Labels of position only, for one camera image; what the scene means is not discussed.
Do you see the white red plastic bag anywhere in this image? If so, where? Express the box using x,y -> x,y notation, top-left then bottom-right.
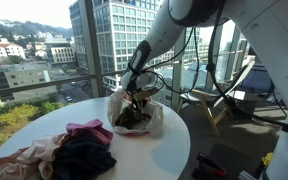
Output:
106,87 -> 165,137

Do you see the light pink cloth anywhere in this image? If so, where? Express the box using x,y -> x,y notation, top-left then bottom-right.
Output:
0,132 -> 69,180

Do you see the dark window railing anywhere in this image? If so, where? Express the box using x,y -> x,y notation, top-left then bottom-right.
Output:
0,67 -> 128,99

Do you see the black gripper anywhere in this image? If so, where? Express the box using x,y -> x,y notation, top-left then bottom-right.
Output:
125,73 -> 149,112

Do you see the dark navy cloth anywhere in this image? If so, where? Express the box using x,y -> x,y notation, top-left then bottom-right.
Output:
51,133 -> 118,180

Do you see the magenta pink cloth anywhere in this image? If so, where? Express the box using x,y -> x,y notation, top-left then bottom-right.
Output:
65,118 -> 114,146

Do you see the brown plush object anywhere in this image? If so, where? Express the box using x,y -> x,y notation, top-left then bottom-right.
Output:
114,105 -> 152,130

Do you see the red black hand tool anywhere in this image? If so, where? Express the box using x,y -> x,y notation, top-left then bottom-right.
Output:
191,152 -> 229,180

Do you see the small dark side table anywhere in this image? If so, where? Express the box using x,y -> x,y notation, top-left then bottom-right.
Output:
228,89 -> 269,121

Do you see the yellow black tool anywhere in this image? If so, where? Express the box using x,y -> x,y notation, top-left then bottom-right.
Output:
254,152 -> 274,178

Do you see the wooden folding chair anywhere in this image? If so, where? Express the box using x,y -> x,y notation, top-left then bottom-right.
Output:
176,59 -> 256,137

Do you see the grey window frame post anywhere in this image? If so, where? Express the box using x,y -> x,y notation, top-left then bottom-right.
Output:
170,31 -> 187,111
205,24 -> 229,91

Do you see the blue cushioned chair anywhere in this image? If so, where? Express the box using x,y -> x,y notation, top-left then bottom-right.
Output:
240,63 -> 274,95

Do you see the dark window frame post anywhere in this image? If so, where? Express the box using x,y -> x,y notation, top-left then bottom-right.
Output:
83,0 -> 106,99

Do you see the yellowish wrist camera box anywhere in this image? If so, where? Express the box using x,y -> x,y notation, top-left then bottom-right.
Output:
133,86 -> 161,102

